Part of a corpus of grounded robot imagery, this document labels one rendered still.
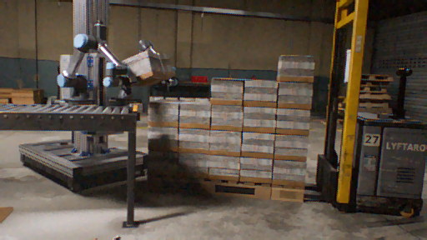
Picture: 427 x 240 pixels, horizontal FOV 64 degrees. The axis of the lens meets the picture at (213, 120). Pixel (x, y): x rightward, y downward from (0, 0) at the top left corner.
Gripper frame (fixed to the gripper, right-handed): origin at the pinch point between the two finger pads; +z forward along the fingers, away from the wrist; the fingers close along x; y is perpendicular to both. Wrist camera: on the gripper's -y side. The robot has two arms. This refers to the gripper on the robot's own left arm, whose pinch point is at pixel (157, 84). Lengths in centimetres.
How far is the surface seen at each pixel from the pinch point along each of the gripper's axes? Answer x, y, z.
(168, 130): 8, -47, 18
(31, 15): -502, 350, -346
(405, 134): 193, -107, -21
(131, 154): 21, -58, 95
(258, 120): 86, -62, -5
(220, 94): 62, -30, 5
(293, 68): 126, -29, -12
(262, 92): 96, -40, -5
